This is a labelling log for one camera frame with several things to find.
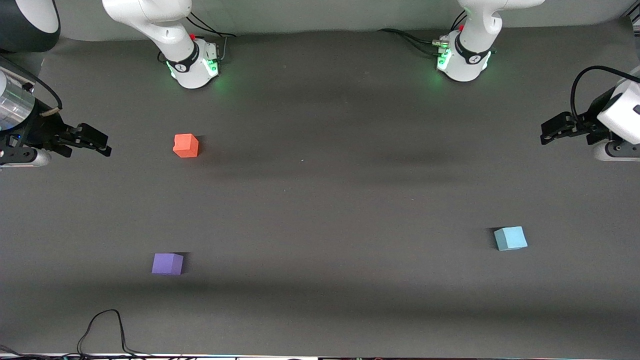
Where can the orange foam block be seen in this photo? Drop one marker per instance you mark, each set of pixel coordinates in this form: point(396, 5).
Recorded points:
point(186, 146)

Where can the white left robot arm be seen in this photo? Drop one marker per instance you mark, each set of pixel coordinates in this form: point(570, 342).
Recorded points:
point(470, 55)

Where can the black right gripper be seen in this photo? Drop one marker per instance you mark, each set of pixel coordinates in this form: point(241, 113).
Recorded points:
point(41, 131)

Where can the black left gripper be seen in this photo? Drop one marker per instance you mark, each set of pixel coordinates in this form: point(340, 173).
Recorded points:
point(586, 124)

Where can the purple foam block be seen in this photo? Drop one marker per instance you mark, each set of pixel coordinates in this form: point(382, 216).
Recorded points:
point(167, 264)

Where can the light blue foam block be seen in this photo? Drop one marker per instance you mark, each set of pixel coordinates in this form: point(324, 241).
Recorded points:
point(510, 238)

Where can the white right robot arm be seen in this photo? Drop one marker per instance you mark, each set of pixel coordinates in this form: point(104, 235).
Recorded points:
point(175, 45)

